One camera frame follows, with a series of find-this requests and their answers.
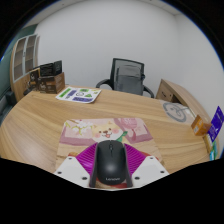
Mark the black computer mouse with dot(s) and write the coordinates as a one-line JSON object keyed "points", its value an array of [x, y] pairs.
{"points": [[110, 164]]}

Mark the black mesh office chair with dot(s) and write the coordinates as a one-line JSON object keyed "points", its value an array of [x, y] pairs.
{"points": [[127, 76]]}

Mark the cartoon dog mouse pad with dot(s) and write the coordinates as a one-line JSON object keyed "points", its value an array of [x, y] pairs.
{"points": [[78, 134]]}

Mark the dark product boxes stack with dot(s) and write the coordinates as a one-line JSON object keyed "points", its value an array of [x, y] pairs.
{"points": [[47, 78]]}

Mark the brown cardboard box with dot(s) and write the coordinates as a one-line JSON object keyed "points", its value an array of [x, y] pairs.
{"points": [[200, 125]]}

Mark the wooden bookshelf cabinet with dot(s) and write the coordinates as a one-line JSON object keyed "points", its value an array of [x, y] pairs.
{"points": [[23, 60]]}

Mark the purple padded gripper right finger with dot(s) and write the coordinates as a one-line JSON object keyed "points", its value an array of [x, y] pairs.
{"points": [[142, 169]]}

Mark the green and white leaflet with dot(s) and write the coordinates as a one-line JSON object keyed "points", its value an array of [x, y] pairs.
{"points": [[80, 95]]}

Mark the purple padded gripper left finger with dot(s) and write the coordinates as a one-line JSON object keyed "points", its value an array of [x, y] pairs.
{"points": [[80, 169]]}

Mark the small tan packet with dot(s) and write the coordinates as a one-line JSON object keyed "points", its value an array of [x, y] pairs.
{"points": [[208, 142]]}

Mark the green book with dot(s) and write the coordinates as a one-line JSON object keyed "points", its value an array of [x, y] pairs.
{"points": [[214, 151]]}

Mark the purple standing card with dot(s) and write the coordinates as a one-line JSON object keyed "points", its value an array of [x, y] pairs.
{"points": [[216, 124]]}

